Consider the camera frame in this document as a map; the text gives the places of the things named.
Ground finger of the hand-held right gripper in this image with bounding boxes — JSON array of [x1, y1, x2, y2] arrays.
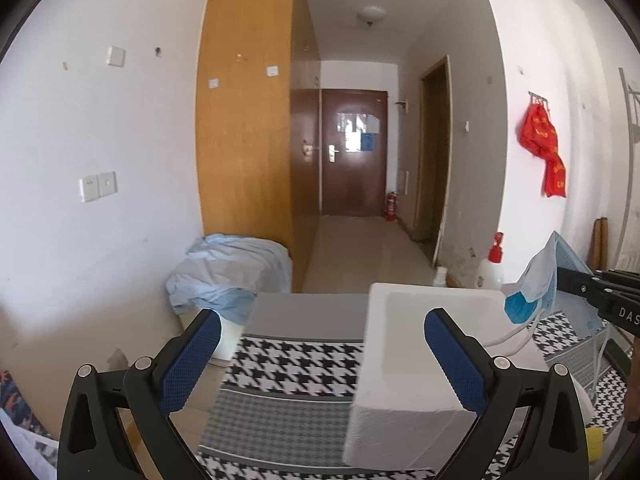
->
[[556, 266, 640, 306]]

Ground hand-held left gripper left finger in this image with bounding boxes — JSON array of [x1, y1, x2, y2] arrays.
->
[[57, 308, 223, 480]]

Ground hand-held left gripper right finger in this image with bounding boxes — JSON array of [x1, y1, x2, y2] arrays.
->
[[424, 308, 588, 480]]

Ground white foam box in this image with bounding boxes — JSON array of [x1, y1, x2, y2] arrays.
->
[[342, 282, 551, 471]]

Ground wooden boards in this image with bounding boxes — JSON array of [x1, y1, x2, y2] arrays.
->
[[590, 216, 610, 271]]

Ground white red pump lotion bottle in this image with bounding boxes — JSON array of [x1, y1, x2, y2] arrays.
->
[[475, 231, 505, 291]]

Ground houndstooth tablecloth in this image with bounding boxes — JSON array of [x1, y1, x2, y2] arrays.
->
[[195, 292, 631, 480]]

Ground light blue bed sheet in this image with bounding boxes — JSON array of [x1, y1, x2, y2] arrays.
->
[[166, 233, 293, 325]]

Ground yellow sponge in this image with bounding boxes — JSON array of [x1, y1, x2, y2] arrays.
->
[[585, 427, 606, 462]]

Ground red plastic bags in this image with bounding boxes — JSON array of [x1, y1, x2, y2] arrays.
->
[[517, 100, 567, 198]]

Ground patterned dark cloth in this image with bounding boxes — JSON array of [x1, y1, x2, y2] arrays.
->
[[0, 370, 51, 441]]

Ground brown entrance door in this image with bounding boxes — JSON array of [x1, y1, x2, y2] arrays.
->
[[320, 89, 390, 218]]

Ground wooden wardrobe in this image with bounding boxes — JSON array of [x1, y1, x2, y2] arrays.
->
[[195, 0, 323, 293]]

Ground ceiling lamp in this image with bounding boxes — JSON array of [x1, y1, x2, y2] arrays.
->
[[356, 6, 387, 27]]

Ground white cord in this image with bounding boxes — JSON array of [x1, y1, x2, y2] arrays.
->
[[590, 327, 617, 401]]

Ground wooden side door frame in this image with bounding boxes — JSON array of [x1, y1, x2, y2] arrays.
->
[[419, 55, 453, 268]]

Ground double white wall socket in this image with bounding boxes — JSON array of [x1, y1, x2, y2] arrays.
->
[[79, 171, 117, 203]]

